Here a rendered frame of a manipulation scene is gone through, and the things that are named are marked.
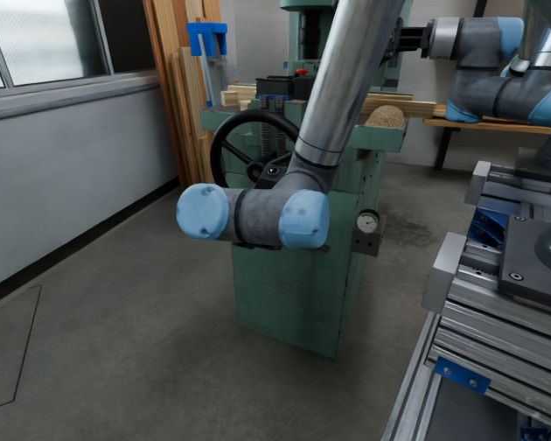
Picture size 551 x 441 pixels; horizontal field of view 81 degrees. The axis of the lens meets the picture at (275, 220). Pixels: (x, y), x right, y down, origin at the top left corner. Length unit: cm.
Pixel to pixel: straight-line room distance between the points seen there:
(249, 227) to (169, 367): 106
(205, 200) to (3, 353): 144
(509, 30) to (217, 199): 62
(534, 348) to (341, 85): 48
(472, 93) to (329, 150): 39
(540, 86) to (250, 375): 117
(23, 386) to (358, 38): 151
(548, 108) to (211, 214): 59
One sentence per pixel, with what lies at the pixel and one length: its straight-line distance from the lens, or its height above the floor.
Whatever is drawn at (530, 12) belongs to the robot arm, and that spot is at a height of 114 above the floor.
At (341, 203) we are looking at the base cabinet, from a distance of 96.
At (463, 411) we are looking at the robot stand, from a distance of 114.
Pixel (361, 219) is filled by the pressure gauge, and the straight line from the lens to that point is 90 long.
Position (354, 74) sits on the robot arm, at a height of 105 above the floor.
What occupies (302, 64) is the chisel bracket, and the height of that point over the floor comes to 103.
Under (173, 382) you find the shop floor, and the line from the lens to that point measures 137.
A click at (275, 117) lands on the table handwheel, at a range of 74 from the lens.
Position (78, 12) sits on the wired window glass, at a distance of 230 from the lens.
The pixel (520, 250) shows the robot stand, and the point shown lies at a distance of 60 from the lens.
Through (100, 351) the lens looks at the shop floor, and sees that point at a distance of 156.
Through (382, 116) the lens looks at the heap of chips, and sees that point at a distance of 89.
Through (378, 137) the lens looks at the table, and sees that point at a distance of 88.
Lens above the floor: 109
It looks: 30 degrees down
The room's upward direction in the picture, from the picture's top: straight up
